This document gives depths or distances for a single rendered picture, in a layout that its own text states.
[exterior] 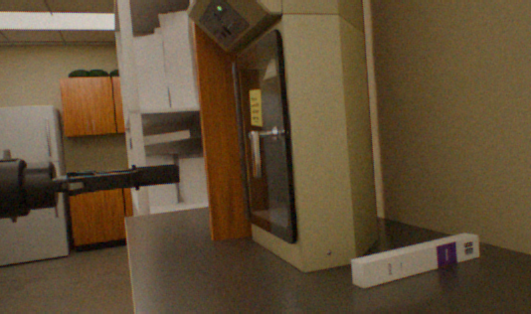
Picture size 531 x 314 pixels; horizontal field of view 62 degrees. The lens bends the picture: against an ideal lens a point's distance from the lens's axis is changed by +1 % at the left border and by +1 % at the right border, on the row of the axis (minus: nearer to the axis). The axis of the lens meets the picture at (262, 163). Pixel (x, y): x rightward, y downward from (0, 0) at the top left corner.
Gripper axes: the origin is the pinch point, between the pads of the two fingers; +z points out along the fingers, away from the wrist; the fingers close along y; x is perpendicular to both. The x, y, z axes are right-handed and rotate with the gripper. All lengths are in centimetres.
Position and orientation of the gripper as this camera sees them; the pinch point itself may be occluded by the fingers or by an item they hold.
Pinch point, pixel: (158, 174)
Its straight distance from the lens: 79.3
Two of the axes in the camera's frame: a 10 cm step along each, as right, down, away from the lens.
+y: -3.2, -0.5, 9.4
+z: 9.4, -0.9, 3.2
